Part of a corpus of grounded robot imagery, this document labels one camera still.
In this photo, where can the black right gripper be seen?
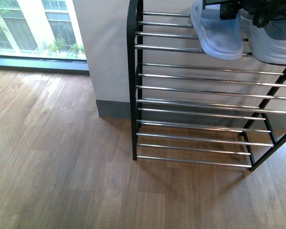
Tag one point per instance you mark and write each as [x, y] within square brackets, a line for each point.
[228, 8]

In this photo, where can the light blue slipper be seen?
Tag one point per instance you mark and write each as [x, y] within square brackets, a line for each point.
[221, 39]

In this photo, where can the grey knit sneaker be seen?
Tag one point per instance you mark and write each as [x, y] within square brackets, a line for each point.
[264, 23]

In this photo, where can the black metal shoe rack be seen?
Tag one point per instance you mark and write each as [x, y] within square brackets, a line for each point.
[187, 107]

